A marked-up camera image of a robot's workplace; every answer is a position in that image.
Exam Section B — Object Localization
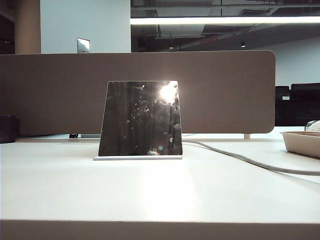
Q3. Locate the dark mirror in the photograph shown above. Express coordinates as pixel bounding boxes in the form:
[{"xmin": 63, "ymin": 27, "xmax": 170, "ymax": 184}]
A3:
[{"xmin": 93, "ymin": 80, "xmax": 185, "ymax": 161}]

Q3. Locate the brown desk divider panel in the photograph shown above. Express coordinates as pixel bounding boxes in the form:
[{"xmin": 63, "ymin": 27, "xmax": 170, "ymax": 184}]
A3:
[{"xmin": 0, "ymin": 50, "xmax": 276, "ymax": 137}]

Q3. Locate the long ceiling light strip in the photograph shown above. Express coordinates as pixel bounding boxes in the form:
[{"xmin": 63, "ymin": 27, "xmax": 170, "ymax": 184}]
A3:
[{"xmin": 130, "ymin": 16, "xmax": 320, "ymax": 25}]

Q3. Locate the beige paper tray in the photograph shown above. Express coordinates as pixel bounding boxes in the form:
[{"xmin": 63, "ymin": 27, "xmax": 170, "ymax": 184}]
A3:
[{"xmin": 279, "ymin": 130, "xmax": 320, "ymax": 159}]

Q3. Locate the black cylindrical container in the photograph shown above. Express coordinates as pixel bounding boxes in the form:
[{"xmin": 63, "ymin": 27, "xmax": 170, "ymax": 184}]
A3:
[{"xmin": 0, "ymin": 114, "xmax": 21, "ymax": 144}]

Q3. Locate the white crumpled plastic bag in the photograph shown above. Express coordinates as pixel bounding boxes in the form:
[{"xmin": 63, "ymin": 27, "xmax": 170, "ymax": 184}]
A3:
[{"xmin": 304, "ymin": 119, "xmax": 320, "ymax": 133}]

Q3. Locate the metal wall plate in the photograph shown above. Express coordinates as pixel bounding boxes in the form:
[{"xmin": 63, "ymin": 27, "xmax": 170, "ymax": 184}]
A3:
[{"xmin": 76, "ymin": 37, "xmax": 91, "ymax": 54}]

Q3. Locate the grey cable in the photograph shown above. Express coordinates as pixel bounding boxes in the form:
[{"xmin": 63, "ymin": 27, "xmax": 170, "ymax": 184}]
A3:
[{"xmin": 182, "ymin": 140, "xmax": 320, "ymax": 177}]

